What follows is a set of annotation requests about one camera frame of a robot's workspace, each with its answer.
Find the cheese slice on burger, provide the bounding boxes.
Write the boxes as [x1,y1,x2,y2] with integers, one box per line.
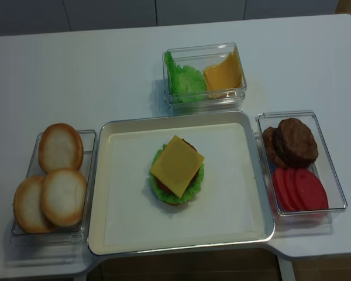
[150,136,204,198]

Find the green lettuce in container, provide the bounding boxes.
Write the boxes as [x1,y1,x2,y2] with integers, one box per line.
[164,51,207,103]

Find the cheese slices in container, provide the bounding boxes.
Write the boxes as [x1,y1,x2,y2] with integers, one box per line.
[203,47,243,91]

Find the red tomato slice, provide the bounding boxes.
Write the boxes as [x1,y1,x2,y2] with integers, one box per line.
[284,168,305,211]
[273,167,295,211]
[295,169,329,210]

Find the brown meat patty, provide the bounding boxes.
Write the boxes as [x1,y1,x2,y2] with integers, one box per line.
[273,118,319,169]
[262,126,288,169]

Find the lettuce leaf on burger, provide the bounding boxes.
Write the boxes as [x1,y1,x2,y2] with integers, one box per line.
[147,143,205,205]

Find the tomato slice on burger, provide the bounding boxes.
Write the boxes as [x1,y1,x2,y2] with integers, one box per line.
[156,178,173,194]

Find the clear lettuce cheese container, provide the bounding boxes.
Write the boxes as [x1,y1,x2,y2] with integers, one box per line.
[163,43,247,115]

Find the bun half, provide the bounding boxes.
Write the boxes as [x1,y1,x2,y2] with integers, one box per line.
[13,175,54,234]
[38,123,84,173]
[40,168,87,227]

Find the clear left bun container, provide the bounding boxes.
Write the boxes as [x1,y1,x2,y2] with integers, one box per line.
[11,130,97,246]

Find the left red tomato slice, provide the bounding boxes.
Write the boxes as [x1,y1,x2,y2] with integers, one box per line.
[273,167,295,211]

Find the rear brown meat patty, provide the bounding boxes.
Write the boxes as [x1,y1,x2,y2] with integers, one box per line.
[262,126,288,169]

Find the front brown meat patty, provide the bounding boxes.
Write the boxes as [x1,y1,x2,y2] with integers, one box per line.
[273,118,319,169]

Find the right red tomato slice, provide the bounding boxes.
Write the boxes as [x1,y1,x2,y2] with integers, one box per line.
[295,169,329,210]

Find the clear patty tomato container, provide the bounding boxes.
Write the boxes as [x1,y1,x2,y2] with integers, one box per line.
[256,111,347,227]

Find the middle red tomato slice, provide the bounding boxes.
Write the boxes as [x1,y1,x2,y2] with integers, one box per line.
[284,168,305,211]

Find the bottom bun of burger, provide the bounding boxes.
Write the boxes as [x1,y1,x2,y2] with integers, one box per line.
[163,201,181,206]

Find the white rectangular serving tray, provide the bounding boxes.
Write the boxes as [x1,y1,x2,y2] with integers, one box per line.
[88,111,274,256]

